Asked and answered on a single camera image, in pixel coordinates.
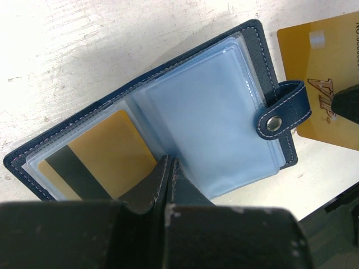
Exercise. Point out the gold card magnetic stripe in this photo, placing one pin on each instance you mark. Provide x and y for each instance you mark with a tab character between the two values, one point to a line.
104	162

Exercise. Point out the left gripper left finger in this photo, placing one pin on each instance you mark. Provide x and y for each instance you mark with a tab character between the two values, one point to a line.
123	233

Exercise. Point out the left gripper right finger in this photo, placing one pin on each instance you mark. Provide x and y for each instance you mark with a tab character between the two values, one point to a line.
199	234

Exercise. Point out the gold card face up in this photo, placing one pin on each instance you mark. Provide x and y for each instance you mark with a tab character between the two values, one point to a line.
324	54

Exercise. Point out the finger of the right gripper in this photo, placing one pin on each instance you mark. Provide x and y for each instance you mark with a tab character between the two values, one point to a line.
345	103

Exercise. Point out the blue leather card holder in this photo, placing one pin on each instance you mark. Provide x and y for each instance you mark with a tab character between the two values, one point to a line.
218	109

